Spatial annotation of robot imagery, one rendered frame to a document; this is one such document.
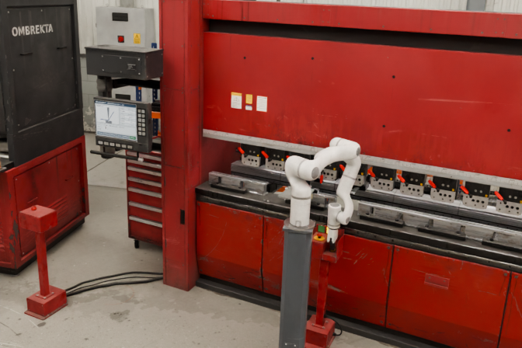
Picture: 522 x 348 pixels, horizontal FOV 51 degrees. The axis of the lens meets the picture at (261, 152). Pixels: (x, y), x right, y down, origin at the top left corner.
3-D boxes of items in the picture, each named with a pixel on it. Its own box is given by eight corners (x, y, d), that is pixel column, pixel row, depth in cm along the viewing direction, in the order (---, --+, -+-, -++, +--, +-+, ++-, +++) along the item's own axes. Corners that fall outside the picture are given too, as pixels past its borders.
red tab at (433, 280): (423, 283, 363) (425, 274, 361) (424, 283, 365) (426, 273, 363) (447, 290, 357) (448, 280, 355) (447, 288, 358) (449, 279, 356)
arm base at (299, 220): (312, 232, 327) (314, 203, 322) (281, 228, 331) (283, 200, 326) (316, 220, 345) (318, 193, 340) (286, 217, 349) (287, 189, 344)
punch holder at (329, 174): (315, 178, 393) (317, 155, 388) (319, 175, 400) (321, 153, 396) (335, 182, 387) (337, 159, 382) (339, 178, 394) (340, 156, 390)
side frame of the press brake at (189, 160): (162, 284, 456) (158, -3, 390) (214, 245, 530) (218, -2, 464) (188, 292, 446) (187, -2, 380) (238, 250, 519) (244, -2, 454)
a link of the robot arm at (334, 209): (343, 223, 361) (332, 218, 367) (345, 204, 356) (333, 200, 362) (335, 227, 355) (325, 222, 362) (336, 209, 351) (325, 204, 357)
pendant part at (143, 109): (95, 145, 402) (92, 97, 392) (105, 141, 412) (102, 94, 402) (147, 153, 387) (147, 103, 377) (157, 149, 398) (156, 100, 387)
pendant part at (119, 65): (88, 161, 410) (82, 46, 386) (109, 152, 433) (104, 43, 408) (147, 171, 393) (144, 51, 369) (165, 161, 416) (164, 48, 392)
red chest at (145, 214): (127, 249, 513) (123, 147, 484) (159, 230, 556) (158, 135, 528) (172, 262, 492) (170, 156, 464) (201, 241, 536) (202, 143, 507)
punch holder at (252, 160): (241, 164, 418) (241, 143, 413) (246, 161, 425) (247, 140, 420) (259, 167, 412) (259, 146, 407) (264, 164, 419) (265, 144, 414)
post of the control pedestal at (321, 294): (314, 325, 388) (320, 255, 373) (317, 321, 393) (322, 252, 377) (321, 326, 386) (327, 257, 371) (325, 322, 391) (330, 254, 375)
